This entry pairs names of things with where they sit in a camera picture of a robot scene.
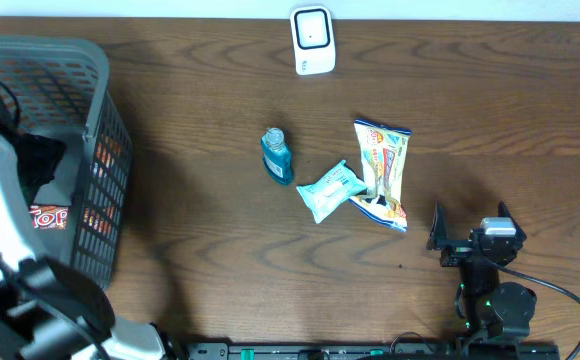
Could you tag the light blue wet wipes pack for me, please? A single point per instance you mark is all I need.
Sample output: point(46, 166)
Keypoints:
point(330, 191)

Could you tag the yellow snack bag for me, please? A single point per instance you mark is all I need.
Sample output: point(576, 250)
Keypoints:
point(383, 155)

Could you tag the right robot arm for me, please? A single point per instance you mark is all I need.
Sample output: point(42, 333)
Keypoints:
point(497, 313)

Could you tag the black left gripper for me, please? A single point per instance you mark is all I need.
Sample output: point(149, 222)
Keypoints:
point(48, 152)

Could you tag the blue mouthwash bottle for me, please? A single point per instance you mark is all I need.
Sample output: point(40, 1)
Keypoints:
point(277, 157)

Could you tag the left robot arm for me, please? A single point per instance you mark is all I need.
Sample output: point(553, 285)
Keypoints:
point(47, 309)

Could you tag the grey plastic shopping basket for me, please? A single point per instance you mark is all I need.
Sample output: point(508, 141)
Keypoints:
point(60, 86)

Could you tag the white barcode scanner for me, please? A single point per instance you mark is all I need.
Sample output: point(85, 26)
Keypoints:
point(313, 40)

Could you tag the red Top chocolate bar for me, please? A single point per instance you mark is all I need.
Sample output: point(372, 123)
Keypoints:
point(49, 217)

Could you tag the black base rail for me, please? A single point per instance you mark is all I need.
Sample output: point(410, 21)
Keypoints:
point(402, 350)

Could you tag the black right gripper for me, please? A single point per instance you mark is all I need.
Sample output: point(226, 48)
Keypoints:
point(458, 249)

